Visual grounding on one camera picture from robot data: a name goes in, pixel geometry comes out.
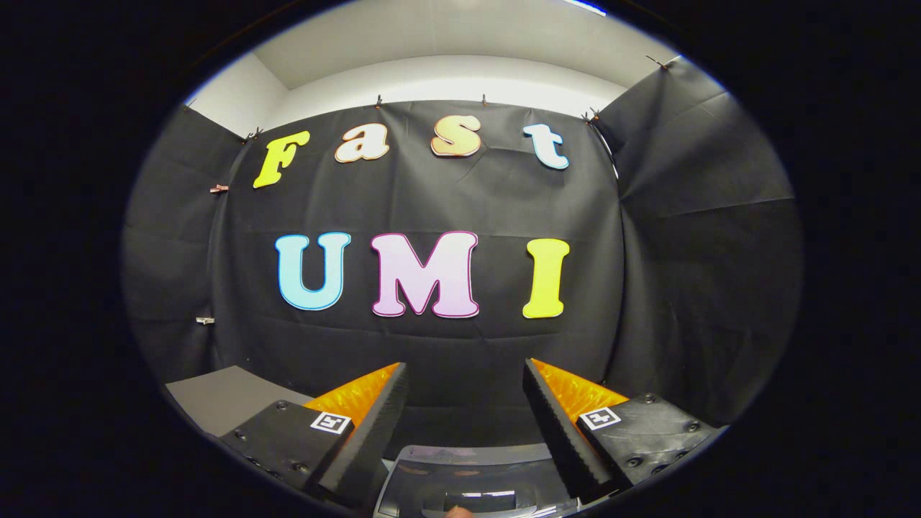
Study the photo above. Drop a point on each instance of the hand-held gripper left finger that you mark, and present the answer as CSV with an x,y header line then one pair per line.
x,y
374,435

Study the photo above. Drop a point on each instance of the black backdrop cloth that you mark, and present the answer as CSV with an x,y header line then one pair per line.
x,y
460,201

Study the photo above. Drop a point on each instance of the grey washing machine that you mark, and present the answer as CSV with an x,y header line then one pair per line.
x,y
392,489

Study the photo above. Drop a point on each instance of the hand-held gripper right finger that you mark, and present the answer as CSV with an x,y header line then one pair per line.
x,y
557,432

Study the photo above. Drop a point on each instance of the row of dark cloth clips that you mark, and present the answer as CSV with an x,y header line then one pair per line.
x,y
378,101

